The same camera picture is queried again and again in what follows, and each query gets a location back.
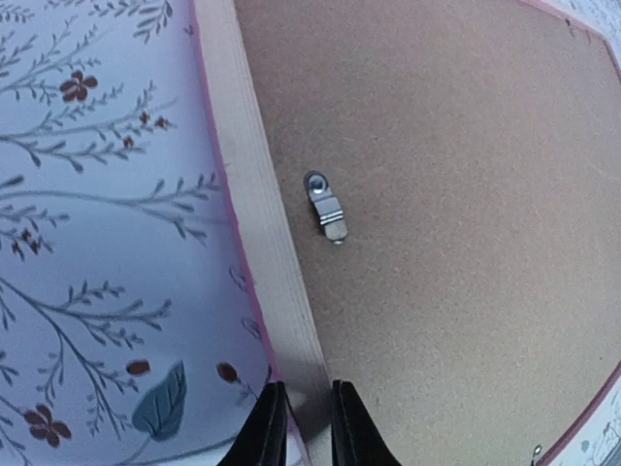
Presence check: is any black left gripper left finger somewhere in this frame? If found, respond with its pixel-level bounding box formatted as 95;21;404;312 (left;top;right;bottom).
218;382;288;466

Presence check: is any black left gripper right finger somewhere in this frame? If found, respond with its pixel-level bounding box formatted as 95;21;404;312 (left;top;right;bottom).
331;380;401;466

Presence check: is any pink wooden picture frame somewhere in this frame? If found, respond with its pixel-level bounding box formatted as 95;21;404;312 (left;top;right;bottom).
186;0;621;466

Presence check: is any brown cardboard backing board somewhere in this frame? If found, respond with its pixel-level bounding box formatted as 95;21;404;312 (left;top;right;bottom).
232;0;621;466

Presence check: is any metal retaining clip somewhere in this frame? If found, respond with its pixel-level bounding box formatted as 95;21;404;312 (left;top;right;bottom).
304;171;348;245
530;444;542;466

